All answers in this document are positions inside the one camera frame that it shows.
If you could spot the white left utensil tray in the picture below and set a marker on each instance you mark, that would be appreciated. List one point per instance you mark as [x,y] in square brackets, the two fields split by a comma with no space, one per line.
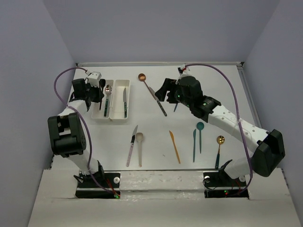
[98,110]

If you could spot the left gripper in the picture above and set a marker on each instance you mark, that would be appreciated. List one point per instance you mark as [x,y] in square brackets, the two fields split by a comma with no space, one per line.
[100,94]

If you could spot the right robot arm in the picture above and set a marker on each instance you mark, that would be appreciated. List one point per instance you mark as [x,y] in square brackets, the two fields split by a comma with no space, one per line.
[266,147]

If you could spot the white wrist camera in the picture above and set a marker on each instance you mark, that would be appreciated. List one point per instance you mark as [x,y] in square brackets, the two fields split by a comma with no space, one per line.
[93,78]
[184,71]

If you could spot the teal plastic spoon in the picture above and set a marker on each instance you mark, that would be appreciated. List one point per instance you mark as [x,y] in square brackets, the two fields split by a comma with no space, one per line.
[200,126]

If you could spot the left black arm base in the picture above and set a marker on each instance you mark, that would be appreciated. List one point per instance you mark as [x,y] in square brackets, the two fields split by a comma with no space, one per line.
[107,188]

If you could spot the steel knife green handle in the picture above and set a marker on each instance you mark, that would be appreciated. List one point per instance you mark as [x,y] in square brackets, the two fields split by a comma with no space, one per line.
[125,102]

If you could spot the steel knife pink handle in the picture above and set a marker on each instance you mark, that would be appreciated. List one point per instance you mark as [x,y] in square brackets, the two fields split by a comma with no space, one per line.
[131,147]

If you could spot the beige plastic spoon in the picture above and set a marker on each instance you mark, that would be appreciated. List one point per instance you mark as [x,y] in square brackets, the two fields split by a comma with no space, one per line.
[139,138]

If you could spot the silver spoon green handle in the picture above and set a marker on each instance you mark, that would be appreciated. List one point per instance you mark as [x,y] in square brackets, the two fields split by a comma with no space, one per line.
[108,91]

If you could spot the black spoon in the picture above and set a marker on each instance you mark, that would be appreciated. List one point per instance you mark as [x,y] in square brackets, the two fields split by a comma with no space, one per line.
[100,104]

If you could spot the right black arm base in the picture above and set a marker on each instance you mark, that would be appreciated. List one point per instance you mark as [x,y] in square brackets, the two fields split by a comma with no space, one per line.
[222,186]

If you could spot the orange plastic knife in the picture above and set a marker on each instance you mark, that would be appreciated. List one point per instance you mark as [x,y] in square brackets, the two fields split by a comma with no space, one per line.
[175,147]

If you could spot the teal plastic knife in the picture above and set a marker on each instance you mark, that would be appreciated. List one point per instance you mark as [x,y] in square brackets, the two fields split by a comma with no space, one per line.
[194,145]

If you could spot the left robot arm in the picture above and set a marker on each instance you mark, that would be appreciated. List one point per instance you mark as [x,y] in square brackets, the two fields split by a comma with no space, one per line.
[67,130]

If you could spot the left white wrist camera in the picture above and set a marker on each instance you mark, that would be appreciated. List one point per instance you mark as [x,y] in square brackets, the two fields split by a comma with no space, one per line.
[93,78]

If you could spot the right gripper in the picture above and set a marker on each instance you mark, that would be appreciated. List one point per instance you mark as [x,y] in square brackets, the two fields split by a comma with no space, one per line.
[170,84]

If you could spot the gold spoon teal handle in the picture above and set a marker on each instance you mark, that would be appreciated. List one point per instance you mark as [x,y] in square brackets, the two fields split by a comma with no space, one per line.
[220,140]

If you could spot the white utensil tray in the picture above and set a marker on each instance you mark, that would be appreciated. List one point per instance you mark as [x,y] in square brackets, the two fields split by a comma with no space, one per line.
[98,110]
[117,104]

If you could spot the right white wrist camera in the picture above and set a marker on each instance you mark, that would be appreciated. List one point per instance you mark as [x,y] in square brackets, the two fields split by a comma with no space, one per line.
[184,71]

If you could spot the white right utensil tray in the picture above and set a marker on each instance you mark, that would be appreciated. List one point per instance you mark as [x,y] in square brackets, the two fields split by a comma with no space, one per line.
[117,104]

